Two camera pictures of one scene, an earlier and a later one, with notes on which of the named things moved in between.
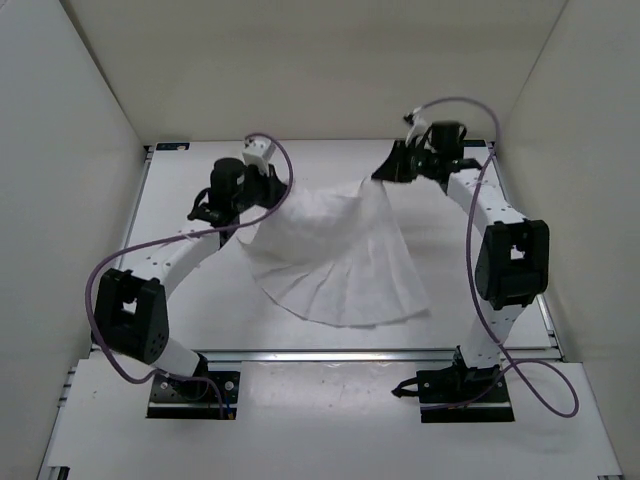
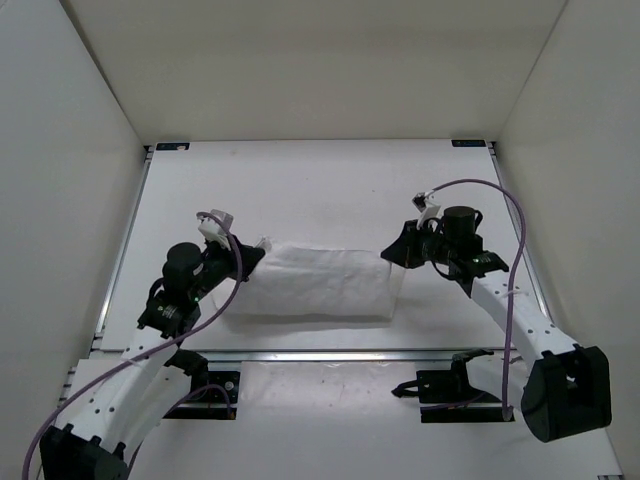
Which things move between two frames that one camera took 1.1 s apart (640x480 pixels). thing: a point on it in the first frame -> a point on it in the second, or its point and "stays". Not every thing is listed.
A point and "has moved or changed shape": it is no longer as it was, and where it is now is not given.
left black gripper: (273, 180) -> (251, 256)
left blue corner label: (175, 146) stays
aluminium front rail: (329, 356) stays
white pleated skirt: (338, 257) has moved or changed shape
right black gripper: (395, 167) -> (404, 251)
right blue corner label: (474, 143) stays
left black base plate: (172, 398) stays
